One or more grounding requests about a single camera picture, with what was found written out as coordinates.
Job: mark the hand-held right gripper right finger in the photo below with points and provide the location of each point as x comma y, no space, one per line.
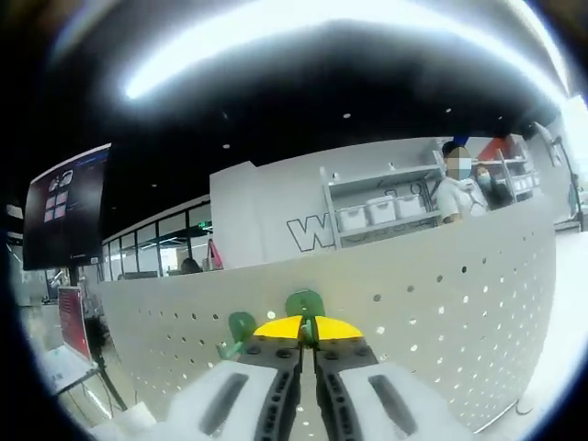
367,395

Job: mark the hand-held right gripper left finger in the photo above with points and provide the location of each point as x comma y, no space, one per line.
239,395

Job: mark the green hook assembly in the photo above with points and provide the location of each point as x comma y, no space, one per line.
303,303
241,324

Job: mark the white perforated mounting plate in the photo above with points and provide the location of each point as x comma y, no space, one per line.
436,285

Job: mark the pink bag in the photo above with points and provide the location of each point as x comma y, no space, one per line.
215,257

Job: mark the black stand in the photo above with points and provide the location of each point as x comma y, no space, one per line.
97,335

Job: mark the white storage bin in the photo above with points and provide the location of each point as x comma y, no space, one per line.
381,211
410,206
351,218

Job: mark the laptop with red screen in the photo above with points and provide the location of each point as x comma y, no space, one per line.
73,321

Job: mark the grey metal shelf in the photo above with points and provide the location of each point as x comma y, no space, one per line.
519,179
331,206

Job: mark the long ceiling light strip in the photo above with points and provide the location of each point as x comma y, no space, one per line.
275,50

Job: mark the large dark wall screen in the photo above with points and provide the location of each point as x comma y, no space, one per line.
64,220

